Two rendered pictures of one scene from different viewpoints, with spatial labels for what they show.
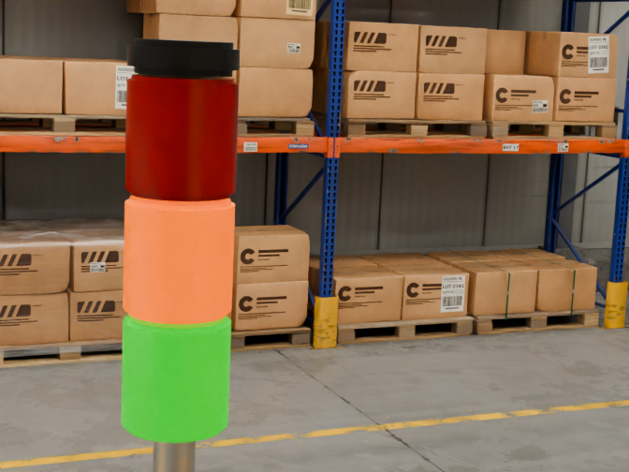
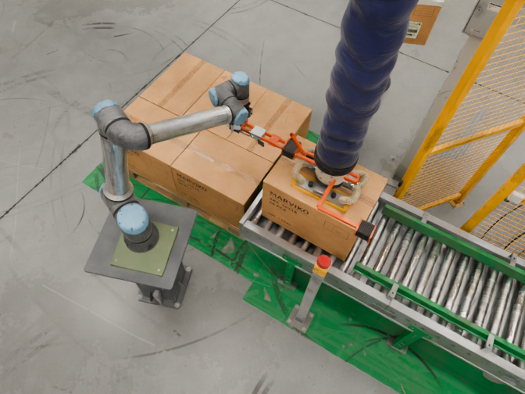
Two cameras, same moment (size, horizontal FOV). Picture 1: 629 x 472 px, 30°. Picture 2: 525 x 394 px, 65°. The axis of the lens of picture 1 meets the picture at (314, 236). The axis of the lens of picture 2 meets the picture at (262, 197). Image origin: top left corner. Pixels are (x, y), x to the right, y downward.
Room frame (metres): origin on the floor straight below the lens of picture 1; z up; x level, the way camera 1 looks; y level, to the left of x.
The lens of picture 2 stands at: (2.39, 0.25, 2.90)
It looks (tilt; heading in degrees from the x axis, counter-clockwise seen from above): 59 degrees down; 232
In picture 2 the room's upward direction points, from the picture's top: 4 degrees clockwise
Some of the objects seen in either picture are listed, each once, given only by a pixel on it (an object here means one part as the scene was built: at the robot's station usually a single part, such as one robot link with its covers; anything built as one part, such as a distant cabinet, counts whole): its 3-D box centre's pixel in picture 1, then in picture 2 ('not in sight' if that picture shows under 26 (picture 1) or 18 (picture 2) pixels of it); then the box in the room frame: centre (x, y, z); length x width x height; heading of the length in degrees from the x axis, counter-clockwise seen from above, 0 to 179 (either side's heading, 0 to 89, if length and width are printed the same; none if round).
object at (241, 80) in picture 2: not in sight; (240, 85); (1.54, -1.08, 1.39); 0.10 x 0.09 x 0.12; 2
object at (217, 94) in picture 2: not in sight; (223, 94); (1.65, -1.06, 1.39); 0.12 x 0.12 x 0.09; 2
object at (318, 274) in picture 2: not in sight; (309, 295); (1.65, -0.17, 0.50); 0.07 x 0.07 x 1.00; 25
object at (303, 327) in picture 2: not in sight; (300, 317); (1.65, -0.17, 0.01); 0.15 x 0.15 x 0.03; 25
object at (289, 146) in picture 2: not in sight; (291, 148); (1.39, -0.79, 1.08); 0.10 x 0.08 x 0.06; 25
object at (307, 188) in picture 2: not in sight; (321, 191); (1.37, -0.52, 0.97); 0.34 x 0.10 x 0.05; 115
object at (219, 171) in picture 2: not in sight; (212, 136); (1.44, -1.64, 0.34); 1.20 x 1.00 x 0.40; 115
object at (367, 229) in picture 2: not in sight; (365, 230); (1.40, -0.18, 1.08); 0.09 x 0.08 x 0.05; 25
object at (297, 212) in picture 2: not in sight; (320, 198); (1.29, -0.57, 0.75); 0.60 x 0.40 x 0.40; 113
